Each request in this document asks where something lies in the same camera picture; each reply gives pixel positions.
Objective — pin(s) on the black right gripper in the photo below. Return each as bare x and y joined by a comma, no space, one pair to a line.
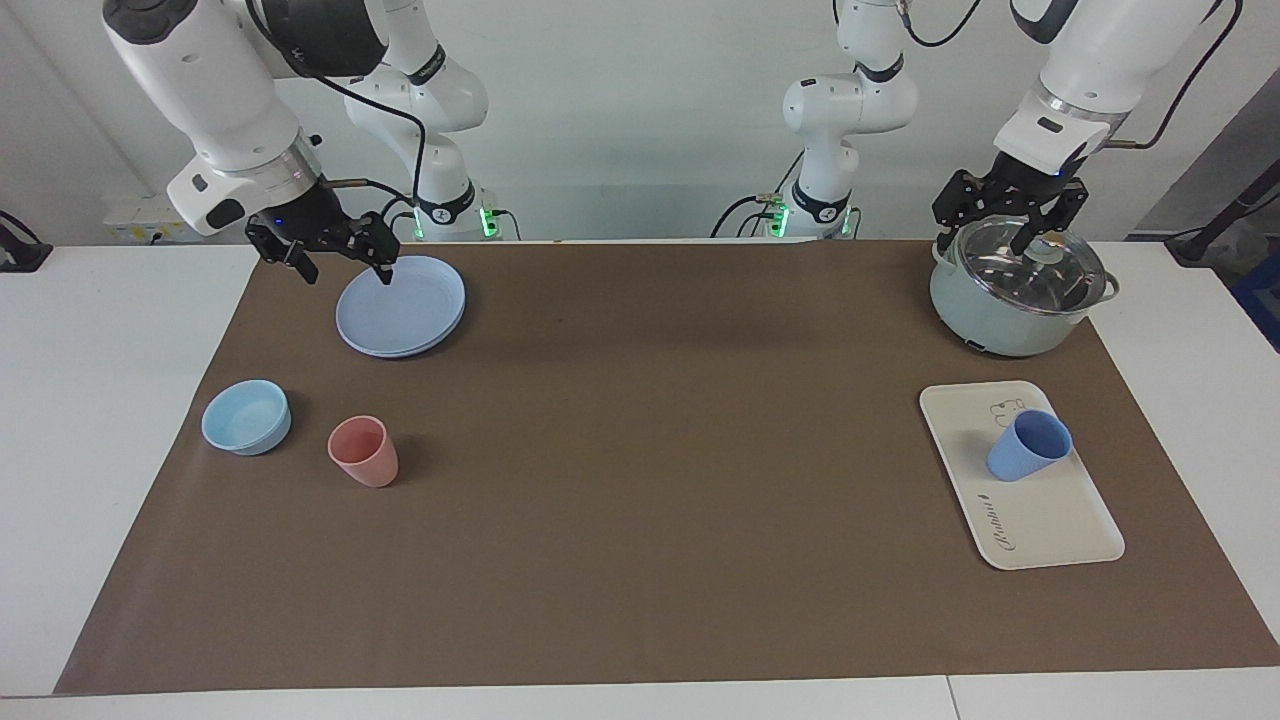
300,220

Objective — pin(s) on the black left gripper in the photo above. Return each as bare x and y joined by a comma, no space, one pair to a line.
1035,182

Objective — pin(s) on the pink plastic cup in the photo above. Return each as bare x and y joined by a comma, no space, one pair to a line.
365,460

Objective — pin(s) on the blue plastic cup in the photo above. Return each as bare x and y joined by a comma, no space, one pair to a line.
1025,455

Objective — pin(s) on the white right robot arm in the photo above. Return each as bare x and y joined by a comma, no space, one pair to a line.
220,90

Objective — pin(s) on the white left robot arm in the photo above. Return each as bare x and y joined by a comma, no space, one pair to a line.
850,105

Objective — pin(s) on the cream rectangular tray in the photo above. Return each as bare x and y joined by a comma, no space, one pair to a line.
1040,520

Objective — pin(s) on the glass pot lid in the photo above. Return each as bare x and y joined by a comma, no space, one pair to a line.
1010,275

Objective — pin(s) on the blue round plate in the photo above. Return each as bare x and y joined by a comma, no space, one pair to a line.
400,315

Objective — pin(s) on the pale green cooking pot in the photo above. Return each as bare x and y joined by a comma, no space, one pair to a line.
985,325

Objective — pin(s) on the light blue bowl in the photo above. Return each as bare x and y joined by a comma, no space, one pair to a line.
245,420

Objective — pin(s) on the white power strip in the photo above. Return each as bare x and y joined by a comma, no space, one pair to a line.
140,212

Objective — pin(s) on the blue crate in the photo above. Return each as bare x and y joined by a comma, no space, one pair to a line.
1262,300

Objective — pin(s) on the brown table mat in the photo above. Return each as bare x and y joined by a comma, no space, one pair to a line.
650,500

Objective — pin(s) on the black clamp mount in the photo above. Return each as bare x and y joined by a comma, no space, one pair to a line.
20,250

